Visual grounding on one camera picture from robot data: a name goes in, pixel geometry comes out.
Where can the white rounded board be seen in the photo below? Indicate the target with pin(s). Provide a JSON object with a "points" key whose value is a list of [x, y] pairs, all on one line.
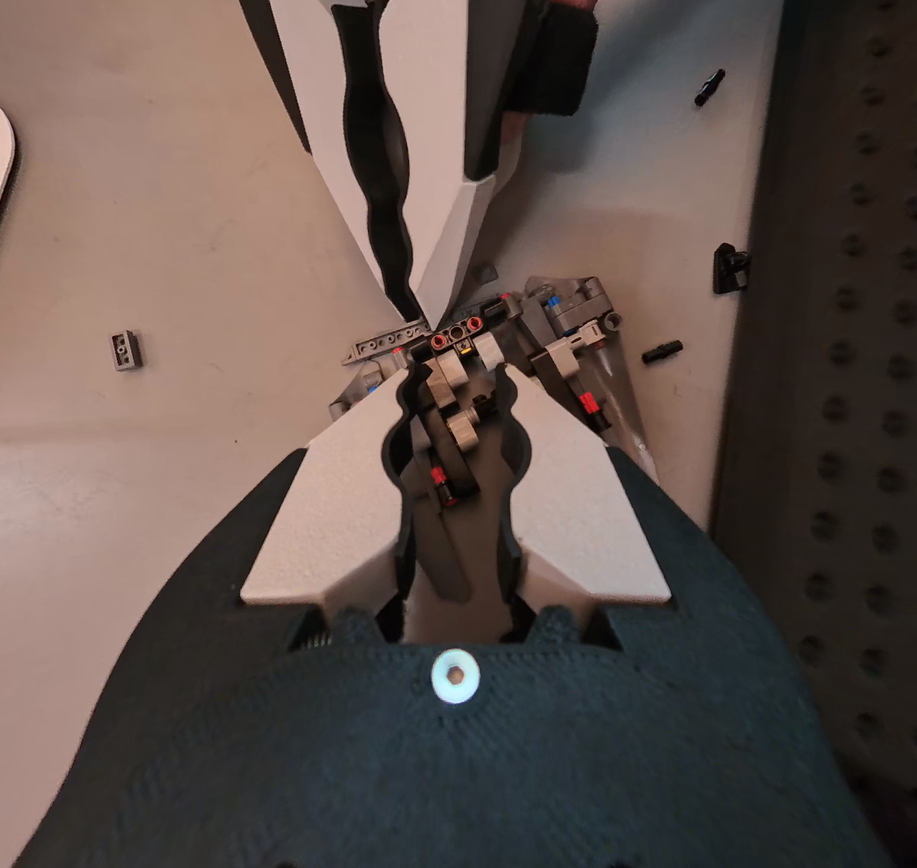
{"points": [[6, 151]]}

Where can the grey lego model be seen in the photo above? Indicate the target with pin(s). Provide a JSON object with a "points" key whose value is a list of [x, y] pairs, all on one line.
{"points": [[451, 381]]}

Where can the small dark grey lego piece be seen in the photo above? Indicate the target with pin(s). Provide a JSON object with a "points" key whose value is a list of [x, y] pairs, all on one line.
{"points": [[487, 272]]}

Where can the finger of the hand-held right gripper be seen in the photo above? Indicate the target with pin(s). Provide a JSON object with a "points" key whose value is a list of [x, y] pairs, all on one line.
{"points": [[308, 94], [437, 94]]}

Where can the black lego pin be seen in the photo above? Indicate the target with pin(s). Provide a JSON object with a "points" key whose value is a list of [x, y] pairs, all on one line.
{"points": [[709, 88], [662, 352]]}

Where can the small grey lego plate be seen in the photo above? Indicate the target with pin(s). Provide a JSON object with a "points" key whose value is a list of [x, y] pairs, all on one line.
{"points": [[126, 350]]}

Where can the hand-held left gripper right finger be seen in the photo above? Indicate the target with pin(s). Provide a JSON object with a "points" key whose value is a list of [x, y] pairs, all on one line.
{"points": [[587, 524]]}

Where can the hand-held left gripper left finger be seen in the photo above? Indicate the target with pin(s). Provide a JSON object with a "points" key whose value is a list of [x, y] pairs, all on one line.
{"points": [[322, 524]]}

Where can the dark perforated panel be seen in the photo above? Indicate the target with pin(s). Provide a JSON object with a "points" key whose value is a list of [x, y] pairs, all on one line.
{"points": [[845, 309]]}

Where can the black lego clip piece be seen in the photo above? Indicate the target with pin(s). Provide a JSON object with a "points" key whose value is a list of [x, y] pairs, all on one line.
{"points": [[727, 270]]}

